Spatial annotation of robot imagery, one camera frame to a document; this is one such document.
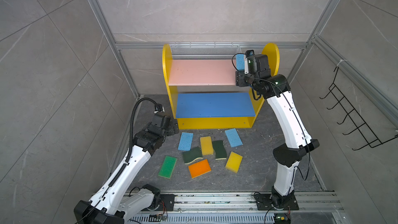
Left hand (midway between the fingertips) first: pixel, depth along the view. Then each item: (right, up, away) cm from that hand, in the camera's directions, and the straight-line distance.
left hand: (166, 120), depth 76 cm
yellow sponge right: (+36, -24, +9) cm, 44 cm away
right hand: (+38, +23, -2) cm, 45 cm away
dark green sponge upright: (+29, -20, +14) cm, 37 cm away
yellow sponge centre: (+21, -17, +15) cm, 31 cm away
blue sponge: (+8, -15, +17) cm, 24 cm away
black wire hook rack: (+86, +8, -4) cm, 86 cm away
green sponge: (-1, -27, +8) cm, 28 cm away
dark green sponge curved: (+11, -22, +12) cm, 27 cm away
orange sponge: (+16, -28, +8) cm, 33 cm away
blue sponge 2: (+38, -13, +20) cm, 45 cm away
